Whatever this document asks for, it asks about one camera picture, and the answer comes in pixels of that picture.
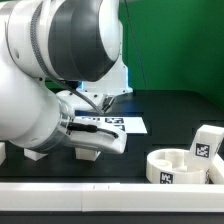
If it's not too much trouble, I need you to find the white round stool seat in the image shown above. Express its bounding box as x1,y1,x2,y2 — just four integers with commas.
146,148,208,184

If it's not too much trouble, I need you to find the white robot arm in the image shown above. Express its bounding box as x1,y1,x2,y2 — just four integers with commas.
0,0,128,154

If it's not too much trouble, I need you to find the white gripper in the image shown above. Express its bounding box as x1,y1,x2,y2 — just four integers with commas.
67,120,127,154

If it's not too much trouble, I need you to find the white part at left edge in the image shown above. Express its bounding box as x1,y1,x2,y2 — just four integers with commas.
0,142,6,166

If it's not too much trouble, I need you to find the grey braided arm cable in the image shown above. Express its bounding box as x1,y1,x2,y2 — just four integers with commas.
29,3,105,116

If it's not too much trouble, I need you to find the paper sheet with tags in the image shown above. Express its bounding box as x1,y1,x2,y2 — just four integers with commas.
82,116,147,134

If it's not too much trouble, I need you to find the white L-shaped fence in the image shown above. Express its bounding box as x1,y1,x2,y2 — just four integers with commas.
0,183,224,212

